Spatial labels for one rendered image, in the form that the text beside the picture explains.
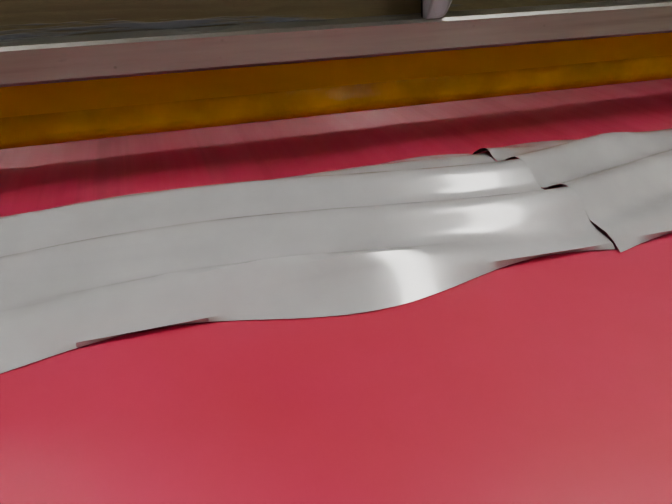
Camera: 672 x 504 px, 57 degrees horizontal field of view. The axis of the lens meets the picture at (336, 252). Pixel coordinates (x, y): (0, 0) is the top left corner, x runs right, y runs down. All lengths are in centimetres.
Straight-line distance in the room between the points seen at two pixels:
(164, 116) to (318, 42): 6
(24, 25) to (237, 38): 6
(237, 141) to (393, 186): 8
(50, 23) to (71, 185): 5
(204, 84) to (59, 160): 5
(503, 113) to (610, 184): 9
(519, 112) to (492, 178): 9
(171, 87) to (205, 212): 7
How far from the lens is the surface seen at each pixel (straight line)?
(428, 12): 21
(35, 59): 19
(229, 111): 22
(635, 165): 19
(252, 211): 16
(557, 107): 27
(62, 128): 22
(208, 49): 19
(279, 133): 23
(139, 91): 22
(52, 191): 20
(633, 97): 30
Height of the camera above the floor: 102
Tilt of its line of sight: 28 degrees down
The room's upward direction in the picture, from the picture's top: 1 degrees counter-clockwise
